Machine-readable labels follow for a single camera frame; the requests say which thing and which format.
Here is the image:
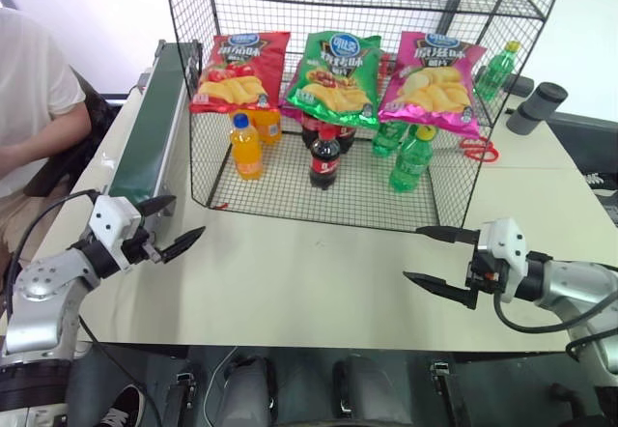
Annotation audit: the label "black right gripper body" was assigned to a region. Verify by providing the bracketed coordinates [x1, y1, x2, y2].
[465, 243, 504, 298]

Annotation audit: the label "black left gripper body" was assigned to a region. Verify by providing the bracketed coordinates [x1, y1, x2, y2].
[120, 223, 163, 267]

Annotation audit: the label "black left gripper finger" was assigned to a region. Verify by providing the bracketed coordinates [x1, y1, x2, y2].
[139, 195, 178, 216]
[158, 226, 208, 265]

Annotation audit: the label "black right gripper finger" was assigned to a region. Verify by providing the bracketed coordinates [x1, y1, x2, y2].
[415, 224, 482, 246]
[402, 270, 479, 311]

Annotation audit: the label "green conveyor belt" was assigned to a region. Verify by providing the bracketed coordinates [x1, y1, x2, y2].
[103, 40, 204, 220]

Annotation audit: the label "green soda bottle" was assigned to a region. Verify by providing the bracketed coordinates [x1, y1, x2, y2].
[388, 125, 438, 193]
[474, 41, 521, 101]
[371, 120, 411, 158]

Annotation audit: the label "red scissors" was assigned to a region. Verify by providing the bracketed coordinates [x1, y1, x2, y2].
[458, 136, 501, 163]

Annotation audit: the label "orange soda bottle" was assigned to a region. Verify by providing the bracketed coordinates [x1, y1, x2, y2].
[250, 106, 283, 146]
[230, 112, 265, 183]

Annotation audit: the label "black office chair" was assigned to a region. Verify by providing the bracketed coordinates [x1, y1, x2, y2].
[23, 67, 118, 199]

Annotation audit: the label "cola bottle red label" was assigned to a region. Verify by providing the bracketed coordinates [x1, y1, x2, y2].
[301, 110, 321, 150]
[308, 125, 341, 191]
[335, 125, 358, 156]

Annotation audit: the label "magenta potato chips bag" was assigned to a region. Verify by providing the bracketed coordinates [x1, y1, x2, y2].
[378, 30, 488, 139]

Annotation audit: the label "grey black cylinder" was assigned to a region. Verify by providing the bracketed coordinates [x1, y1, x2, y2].
[505, 82, 569, 134]

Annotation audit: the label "red potato chips bag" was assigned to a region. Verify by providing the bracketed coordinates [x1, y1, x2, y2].
[188, 32, 292, 117]

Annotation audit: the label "black white shoe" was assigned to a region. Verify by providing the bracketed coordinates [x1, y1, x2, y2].
[102, 383, 147, 427]

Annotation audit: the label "dark rounded shape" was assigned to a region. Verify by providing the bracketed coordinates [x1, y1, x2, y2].
[222, 356, 277, 427]

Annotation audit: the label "person in white shirt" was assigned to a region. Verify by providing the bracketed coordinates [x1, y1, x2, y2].
[0, 6, 88, 273]

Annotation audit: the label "green potato chips bag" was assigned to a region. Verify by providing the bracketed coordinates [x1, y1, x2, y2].
[282, 30, 382, 131]

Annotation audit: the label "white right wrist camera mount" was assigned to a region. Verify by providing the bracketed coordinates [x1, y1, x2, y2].
[475, 217, 528, 303]

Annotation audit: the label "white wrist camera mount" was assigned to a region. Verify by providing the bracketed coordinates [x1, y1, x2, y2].
[475, 217, 528, 303]
[88, 194, 144, 271]

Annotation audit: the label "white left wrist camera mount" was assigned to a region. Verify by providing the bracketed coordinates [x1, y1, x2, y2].
[88, 194, 144, 271]

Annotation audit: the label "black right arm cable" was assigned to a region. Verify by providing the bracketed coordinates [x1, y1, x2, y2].
[492, 294, 618, 334]

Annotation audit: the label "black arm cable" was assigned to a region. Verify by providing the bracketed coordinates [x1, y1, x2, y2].
[0, 187, 103, 331]
[492, 294, 618, 334]

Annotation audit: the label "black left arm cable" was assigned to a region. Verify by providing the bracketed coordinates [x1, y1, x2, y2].
[0, 187, 103, 331]

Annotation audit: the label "black wire mesh shelf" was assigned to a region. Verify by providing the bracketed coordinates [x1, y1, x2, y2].
[161, 0, 571, 233]

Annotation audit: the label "thin white cable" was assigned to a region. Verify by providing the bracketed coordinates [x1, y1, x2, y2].
[205, 347, 239, 427]

